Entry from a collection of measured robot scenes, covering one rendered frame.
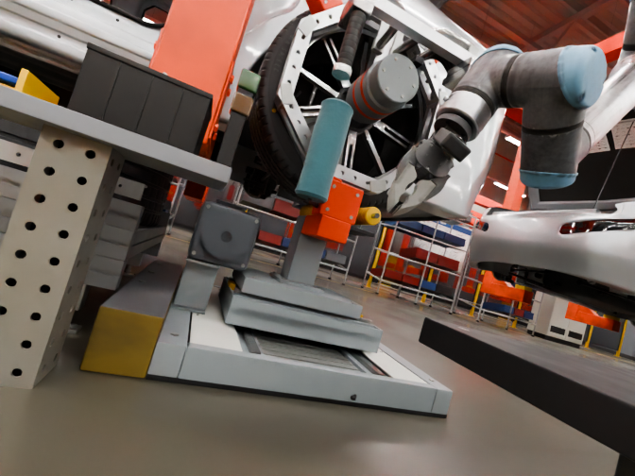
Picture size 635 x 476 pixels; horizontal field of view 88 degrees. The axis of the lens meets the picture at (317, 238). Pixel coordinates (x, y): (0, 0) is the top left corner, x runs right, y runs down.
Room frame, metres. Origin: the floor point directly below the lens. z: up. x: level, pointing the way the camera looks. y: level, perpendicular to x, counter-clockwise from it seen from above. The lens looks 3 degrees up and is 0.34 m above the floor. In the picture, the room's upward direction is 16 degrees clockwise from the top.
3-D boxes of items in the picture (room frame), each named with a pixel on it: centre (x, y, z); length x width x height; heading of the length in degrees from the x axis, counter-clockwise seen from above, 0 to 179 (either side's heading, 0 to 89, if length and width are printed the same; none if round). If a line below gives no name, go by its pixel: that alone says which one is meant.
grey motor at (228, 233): (1.15, 0.32, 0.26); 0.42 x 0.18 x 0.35; 20
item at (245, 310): (1.17, 0.00, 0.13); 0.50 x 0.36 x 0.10; 110
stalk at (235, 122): (0.66, 0.23, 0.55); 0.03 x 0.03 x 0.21; 20
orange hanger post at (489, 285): (4.56, -2.71, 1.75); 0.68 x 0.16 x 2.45; 20
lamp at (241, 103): (0.66, 0.23, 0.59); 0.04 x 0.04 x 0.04; 20
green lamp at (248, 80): (0.66, 0.23, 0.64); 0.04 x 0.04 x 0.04; 20
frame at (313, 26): (1.00, -0.03, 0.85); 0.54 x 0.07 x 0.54; 110
